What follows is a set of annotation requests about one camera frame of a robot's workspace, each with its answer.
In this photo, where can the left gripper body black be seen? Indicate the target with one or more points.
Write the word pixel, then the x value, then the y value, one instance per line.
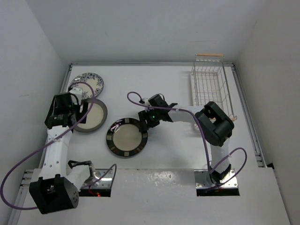
pixel 75 108

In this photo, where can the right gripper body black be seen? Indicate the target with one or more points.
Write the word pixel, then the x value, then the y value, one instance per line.
pixel 153 118

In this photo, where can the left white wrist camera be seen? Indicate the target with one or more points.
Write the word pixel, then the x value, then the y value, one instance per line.
pixel 76 93

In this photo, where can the blue floral white plate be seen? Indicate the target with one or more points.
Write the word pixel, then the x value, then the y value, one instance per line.
pixel 94 80

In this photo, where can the metal base plate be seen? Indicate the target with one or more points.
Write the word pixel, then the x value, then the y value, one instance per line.
pixel 204 181
pixel 101 179

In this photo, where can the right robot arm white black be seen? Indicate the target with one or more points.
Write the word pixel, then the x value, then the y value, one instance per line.
pixel 217 127

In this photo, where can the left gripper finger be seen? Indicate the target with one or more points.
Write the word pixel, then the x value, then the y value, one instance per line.
pixel 84 107
pixel 82 116

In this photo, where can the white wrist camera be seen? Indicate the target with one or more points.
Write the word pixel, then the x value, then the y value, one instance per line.
pixel 76 93
pixel 144 101

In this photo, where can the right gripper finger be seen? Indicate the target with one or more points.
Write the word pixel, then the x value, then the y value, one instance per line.
pixel 142 119
pixel 144 133

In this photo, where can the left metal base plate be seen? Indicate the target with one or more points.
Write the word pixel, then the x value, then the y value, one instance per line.
pixel 101 179

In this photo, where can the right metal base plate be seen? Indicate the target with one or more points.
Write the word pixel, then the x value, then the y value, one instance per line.
pixel 204 181

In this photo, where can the grey rim cream plate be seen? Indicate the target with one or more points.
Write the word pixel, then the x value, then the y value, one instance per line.
pixel 95 118

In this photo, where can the wire dish rack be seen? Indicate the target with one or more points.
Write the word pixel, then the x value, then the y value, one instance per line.
pixel 211 65

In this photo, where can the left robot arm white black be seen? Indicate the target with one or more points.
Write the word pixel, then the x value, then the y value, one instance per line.
pixel 60 181

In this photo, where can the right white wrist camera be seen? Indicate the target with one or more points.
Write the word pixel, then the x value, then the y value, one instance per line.
pixel 144 101

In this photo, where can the black checkered rim plate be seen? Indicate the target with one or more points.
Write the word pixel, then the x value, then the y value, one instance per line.
pixel 124 138

